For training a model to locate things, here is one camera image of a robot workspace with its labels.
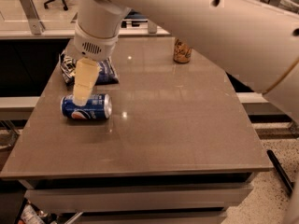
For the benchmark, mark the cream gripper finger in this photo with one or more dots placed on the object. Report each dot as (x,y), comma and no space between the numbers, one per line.
(87,72)

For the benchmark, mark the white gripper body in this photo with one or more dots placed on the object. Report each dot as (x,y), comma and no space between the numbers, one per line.
(93,46)

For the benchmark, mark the blue pepsi can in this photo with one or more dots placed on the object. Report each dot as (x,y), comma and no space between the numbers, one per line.
(99,106)

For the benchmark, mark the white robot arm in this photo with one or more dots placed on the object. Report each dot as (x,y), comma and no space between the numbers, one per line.
(256,43)

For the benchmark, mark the gold soda can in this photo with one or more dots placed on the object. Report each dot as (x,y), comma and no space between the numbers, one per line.
(182,52)

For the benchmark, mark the blue chip bag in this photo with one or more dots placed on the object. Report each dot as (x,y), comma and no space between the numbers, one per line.
(107,73)

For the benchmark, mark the black rod on floor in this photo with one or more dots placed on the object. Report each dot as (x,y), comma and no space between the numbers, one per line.
(288,185)

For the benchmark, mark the left metal railing post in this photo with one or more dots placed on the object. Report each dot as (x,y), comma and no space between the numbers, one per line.
(35,24)

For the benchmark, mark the middle metal railing post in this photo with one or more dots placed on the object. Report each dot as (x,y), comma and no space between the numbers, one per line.
(152,27)

